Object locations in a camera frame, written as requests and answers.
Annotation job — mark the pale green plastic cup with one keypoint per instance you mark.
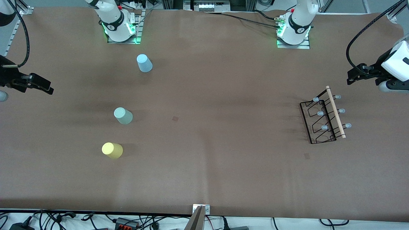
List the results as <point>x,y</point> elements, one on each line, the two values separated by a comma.
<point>123,116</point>

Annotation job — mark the orange black connector block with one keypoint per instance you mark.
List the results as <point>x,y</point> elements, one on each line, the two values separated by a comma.
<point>126,222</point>

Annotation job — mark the light blue plastic cup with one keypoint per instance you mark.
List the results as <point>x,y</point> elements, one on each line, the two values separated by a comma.
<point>144,63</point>

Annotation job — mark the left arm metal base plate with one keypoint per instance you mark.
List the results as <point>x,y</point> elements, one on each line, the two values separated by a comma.
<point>303,46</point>

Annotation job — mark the yellow plastic cup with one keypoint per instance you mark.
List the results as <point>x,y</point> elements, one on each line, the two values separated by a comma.
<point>112,150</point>

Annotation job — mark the black power adapter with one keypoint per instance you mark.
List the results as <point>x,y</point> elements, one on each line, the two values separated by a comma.
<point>20,226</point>

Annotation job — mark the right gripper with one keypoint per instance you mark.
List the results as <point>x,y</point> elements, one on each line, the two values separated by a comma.
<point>7,77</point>

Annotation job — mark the brown table cover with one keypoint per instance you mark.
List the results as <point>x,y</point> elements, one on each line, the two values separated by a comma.
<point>255,179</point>

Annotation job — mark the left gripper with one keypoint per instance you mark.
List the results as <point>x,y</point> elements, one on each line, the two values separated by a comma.
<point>376,71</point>

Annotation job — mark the white power strip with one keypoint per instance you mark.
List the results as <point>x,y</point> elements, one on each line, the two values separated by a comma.
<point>137,3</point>

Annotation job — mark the silver control box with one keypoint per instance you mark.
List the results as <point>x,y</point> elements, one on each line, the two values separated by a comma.
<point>206,6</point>

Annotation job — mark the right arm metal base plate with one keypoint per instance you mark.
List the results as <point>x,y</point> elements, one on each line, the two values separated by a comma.
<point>139,30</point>

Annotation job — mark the aluminium corner profile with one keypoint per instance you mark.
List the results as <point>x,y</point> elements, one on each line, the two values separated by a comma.
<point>394,12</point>

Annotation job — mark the aluminium profile beam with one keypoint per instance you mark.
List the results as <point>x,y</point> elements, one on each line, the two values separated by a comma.
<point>195,222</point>

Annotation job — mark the aluminium frame rail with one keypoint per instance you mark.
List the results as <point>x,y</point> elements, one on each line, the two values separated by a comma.
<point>14,33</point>

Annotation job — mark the small metal bracket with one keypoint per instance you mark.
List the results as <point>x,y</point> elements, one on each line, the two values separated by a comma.
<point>207,209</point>

